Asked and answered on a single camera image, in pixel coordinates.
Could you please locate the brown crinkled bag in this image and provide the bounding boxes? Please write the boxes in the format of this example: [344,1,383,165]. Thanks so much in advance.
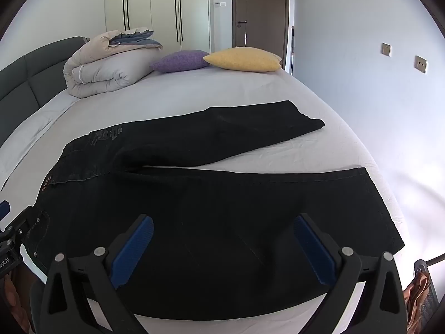
[403,271,439,334]

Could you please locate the yellow pillow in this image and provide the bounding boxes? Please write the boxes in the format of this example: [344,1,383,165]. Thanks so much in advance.
[202,47,282,72]

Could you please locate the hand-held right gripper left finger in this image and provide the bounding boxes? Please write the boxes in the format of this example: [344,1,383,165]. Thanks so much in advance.
[39,215,154,334]

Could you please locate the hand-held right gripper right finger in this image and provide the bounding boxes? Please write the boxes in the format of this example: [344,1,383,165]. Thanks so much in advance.
[293,213,408,334]

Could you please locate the bed with white sheet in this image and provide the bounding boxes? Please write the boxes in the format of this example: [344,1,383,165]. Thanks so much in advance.
[0,65,400,334]

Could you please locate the grey upholstered headboard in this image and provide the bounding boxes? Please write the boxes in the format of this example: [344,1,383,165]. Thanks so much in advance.
[0,36,87,147]

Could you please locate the black pants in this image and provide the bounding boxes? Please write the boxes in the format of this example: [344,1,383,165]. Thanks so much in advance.
[34,100,406,321]

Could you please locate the purple pillow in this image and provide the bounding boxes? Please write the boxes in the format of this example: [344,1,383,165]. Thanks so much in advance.
[149,50,210,73]

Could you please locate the folded beige duvet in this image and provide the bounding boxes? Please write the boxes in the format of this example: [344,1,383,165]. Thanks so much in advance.
[63,27,163,99]

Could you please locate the dark brown door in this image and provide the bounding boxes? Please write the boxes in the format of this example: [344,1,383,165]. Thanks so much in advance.
[232,0,291,72]

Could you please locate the white wardrobe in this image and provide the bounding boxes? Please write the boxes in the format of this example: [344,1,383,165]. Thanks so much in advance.
[104,0,214,55]

